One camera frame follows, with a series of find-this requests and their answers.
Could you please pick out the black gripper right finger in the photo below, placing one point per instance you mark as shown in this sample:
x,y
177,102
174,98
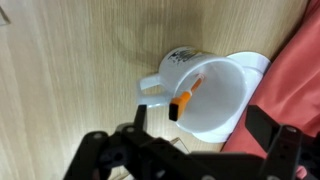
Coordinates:
x,y
263,128

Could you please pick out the white mug with floral print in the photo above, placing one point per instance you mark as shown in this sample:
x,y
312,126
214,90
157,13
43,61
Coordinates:
x,y
213,100

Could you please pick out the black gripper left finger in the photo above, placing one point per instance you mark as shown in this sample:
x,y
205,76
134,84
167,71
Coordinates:
x,y
140,116

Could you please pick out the red cloth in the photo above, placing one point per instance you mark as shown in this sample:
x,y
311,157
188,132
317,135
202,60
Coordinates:
x,y
293,86

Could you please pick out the orange marker with black cap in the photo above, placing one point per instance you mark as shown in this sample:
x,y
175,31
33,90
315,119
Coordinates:
x,y
181,100

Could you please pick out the small clear plastic wrapper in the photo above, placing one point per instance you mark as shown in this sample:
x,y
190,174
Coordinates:
x,y
181,140

